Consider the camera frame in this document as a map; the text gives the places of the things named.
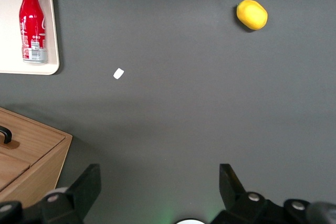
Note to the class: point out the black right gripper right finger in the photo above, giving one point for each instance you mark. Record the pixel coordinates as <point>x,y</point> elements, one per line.
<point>231,184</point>

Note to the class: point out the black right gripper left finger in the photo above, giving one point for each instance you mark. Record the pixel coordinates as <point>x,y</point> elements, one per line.
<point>86,184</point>

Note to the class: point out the red coke bottle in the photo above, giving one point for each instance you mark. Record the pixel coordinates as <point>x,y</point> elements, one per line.
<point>32,24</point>

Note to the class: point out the beige plastic tray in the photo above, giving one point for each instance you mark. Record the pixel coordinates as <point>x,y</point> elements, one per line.
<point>8,24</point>

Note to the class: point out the wooden two-drawer cabinet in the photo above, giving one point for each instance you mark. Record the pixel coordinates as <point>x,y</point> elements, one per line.
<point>39,142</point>

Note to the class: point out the small white tape piece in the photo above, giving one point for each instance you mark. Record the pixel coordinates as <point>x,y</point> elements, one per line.
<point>118,73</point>

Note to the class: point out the yellow toy lemon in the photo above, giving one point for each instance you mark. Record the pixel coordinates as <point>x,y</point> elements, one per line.
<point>252,14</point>

